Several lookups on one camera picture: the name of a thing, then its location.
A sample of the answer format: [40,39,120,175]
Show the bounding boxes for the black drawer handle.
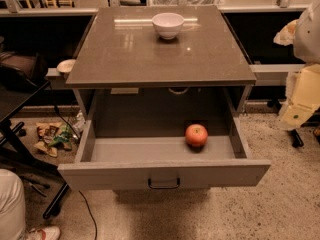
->
[147,178,180,190]

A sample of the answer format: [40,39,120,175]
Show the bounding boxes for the white bowl on counter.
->
[152,13,184,40]

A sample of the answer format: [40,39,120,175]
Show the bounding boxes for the crumpled snack wrappers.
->
[34,122,72,157]

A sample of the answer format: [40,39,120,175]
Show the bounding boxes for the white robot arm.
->
[273,0,320,130]

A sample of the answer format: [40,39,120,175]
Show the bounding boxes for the red apple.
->
[185,124,208,147]

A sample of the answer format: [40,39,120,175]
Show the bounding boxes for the black stand leg right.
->
[266,98,305,149]

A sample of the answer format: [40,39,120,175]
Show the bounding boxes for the dark bag on table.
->
[0,51,48,92]

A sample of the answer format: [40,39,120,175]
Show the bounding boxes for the white and red sneaker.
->
[26,226,61,240]

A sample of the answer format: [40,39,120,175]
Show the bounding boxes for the black power cable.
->
[49,83,99,240]

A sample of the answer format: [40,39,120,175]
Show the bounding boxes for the small white bowl on ledge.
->
[57,59,76,74]

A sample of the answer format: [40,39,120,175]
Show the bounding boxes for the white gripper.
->
[276,64,320,129]

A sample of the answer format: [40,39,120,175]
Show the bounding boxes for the grey cabinet with brown counter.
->
[65,5,258,142]

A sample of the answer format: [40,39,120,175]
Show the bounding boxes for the black table with legs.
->
[0,80,70,220]

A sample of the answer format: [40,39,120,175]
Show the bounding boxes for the grey open top drawer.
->
[58,118,271,190]

